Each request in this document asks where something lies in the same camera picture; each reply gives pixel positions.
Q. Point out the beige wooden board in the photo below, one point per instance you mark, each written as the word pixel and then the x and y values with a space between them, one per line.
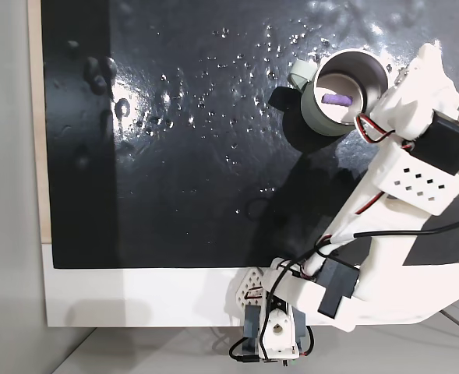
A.
pixel 36 136

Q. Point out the blue-grey table clamp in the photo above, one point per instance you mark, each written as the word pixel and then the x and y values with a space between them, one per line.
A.
pixel 252 323

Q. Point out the black glossy mat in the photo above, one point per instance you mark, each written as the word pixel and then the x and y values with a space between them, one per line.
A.
pixel 194 156

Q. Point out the white perforated camera box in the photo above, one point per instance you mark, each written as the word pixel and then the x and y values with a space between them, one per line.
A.
pixel 422 183

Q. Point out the purple ribbed pen grip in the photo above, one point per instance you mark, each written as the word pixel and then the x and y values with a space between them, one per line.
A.
pixel 336 99

